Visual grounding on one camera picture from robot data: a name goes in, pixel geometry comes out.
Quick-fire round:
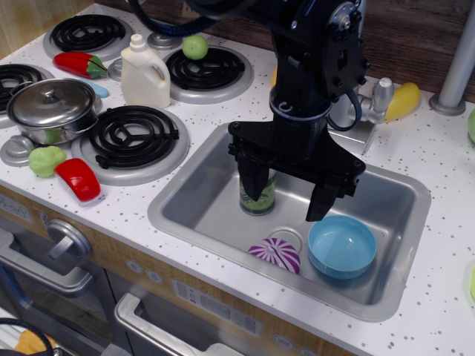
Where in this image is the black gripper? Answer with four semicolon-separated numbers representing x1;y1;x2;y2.
228;114;366;222

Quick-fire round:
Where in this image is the cream detergent bottle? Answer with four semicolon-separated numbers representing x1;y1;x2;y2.
120;34;171;108

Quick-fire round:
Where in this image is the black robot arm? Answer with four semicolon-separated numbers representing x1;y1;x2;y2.
130;1;370;222

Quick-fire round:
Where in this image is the silver sink basin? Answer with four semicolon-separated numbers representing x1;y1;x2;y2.
148;125;431;322

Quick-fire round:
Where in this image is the green label tin can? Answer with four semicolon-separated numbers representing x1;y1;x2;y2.
239;169;276;216

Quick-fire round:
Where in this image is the purple white striped toy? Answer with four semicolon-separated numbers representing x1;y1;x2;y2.
248;237;301;274

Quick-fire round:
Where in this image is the light blue bowl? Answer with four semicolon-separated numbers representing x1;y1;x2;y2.
307;215;378;280

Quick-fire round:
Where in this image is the yellow toy corn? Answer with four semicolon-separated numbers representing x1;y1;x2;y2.
271;67;278;86

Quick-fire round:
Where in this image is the silver faucet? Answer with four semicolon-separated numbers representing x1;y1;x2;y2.
324;0;396;156

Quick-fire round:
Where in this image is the back right stove burner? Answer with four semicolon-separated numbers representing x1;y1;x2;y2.
165;46;254;105

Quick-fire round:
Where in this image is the front right stove burner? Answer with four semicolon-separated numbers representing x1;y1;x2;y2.
71;105;190;186

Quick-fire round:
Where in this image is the green toy apple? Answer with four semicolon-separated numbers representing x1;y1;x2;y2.
182;35;209;60

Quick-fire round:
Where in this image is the green toy right edge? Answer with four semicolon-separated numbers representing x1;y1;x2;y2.
468;110;475;143

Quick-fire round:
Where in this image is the silver stove knob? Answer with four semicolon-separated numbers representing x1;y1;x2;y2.
1;135;36;167
107;59;122;82
147;33;183;50

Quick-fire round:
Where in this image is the yellow green toy edge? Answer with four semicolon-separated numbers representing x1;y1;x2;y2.
463;263;474;307

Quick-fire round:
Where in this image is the silver stove knob middle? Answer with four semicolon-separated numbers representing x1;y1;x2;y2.
107;59;122;82

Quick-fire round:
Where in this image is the light blue toy piece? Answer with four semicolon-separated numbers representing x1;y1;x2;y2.
79;78;109;99

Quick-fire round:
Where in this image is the red toy pepper slice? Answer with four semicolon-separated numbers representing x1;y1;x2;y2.
54;158;101;205

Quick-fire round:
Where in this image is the silver oven dial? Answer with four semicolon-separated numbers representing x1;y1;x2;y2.
47;219;92;260

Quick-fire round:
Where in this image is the red toy chili pepper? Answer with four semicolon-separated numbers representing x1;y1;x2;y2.
53;52;107;79

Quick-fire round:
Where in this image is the steel pot with lid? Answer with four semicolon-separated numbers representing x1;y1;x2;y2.
7;79;102;145

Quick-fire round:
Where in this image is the green toy lettuce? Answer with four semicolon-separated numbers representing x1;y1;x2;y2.
29;146;67;177

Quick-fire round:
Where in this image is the silver stove knob front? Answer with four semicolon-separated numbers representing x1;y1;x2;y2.
1;135;36;167

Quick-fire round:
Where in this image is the front left stove burner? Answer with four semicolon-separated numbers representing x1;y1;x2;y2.
1;64;53;129

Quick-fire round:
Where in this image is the yellow toy lower left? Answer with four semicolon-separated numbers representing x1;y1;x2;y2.
14;330;47;355

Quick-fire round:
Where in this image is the silver post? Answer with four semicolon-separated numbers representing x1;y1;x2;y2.
429;1;474;116

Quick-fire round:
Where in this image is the silver dishwasher handle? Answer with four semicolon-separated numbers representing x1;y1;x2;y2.
114;293;241;356

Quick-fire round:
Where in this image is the silver oven handle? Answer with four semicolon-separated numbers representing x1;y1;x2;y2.
1;229;94;297

